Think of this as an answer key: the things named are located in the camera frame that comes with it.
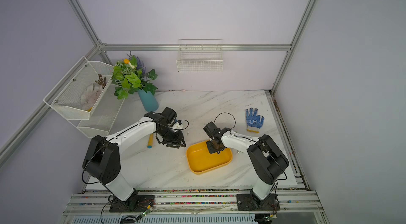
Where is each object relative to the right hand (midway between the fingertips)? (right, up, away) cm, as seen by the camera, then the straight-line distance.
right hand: (215, 148), depth 92 cm
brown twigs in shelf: (-61, +38, -10) cm, 72 cm away
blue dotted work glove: (+27, +15, +12) cm, 33 cm away
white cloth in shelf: (-64, +31, -14) cm, 72 cm away
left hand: (-18, +4, -8) cm, 20 cm away
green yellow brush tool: (-38, +2, -1) cm, 38 cm away
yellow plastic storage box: (-9, -6, -4) cm, 11 cm away
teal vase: (-44, +29, +13) cm, 54 cm away
